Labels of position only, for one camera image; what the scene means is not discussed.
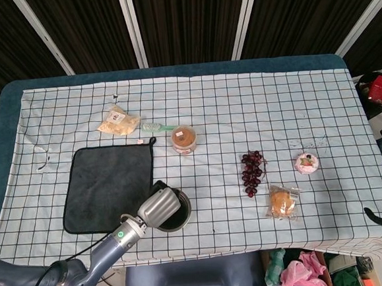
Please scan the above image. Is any green cloth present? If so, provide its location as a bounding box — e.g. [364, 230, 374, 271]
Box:
[262, 248, 289, 281]

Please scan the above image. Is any bunch of dark red grapes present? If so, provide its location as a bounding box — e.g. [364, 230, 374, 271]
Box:
[239, 149, 271, 199]

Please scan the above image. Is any pink cupcake toy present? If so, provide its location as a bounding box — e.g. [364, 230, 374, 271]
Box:
[292, 151, 321, 176]

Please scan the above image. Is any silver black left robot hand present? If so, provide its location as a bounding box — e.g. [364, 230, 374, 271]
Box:
[135, 178, 185, 229]

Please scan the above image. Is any white black checked tablecloth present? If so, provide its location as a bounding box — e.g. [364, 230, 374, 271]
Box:
[0, 59, 382, 285]

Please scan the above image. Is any white double frame post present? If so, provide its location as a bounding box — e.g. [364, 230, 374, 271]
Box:
[115, 0, 150, 70]

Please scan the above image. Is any clear jar with orange contents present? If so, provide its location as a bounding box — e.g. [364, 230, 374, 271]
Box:
[170, 123, 200, 157]

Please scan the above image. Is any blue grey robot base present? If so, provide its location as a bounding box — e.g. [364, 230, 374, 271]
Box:
[122, 251, 267, 286]

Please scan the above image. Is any dark brown curtain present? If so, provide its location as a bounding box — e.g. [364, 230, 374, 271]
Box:
[0, 0, 382, 109]

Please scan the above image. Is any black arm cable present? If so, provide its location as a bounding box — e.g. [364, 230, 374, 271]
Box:
[15, 234, 114, 286]

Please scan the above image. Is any black bin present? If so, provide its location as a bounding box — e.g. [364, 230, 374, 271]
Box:
[353, 71, 382, 122]

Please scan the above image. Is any plastic bag of beige powder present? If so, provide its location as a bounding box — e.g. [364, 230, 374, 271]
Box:
[95, 102, 143, 138]

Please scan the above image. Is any round metal bowl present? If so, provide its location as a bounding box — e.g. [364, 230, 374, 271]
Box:
[150, 187, 195, 234]

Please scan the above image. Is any white slanted frame post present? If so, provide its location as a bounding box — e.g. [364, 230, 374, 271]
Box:
[12, 0, 76, 80]
[331, 0, 382, 57]
[227, 0, 267, 61]

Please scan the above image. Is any bread bun in plastic wrap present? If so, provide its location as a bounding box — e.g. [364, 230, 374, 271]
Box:
[263, 181, 303, 224]

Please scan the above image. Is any green handled white brush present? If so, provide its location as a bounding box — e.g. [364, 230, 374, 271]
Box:
[140, 119, 176, 135]

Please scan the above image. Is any dark grey towel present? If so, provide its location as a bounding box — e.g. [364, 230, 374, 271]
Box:
[57, 136, 165, 237]

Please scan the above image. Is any red box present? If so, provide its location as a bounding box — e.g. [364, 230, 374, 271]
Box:
[365, 75, 382, 104]

